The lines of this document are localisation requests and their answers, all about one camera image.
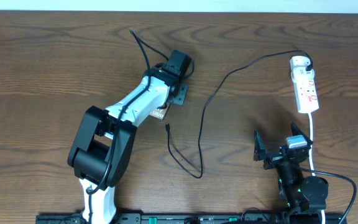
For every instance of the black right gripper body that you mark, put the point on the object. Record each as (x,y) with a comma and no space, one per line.
(273,162)

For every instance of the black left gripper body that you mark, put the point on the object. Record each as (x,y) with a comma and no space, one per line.
(181,99)

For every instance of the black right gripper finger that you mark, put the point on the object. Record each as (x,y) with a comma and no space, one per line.
(297,131)
(259,148)

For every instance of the white power strip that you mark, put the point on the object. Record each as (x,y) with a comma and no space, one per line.
(305,90)

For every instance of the Galaxy smartphone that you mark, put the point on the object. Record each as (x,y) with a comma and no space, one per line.
(160,113)

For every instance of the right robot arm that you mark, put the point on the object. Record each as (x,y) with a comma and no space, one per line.
(305,196)

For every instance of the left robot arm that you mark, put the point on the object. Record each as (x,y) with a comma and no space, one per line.
(103,144)

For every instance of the white USB charger adapter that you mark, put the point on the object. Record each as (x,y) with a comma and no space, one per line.
(301,61)

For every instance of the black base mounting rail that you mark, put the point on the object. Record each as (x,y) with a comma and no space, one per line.
(136,218)

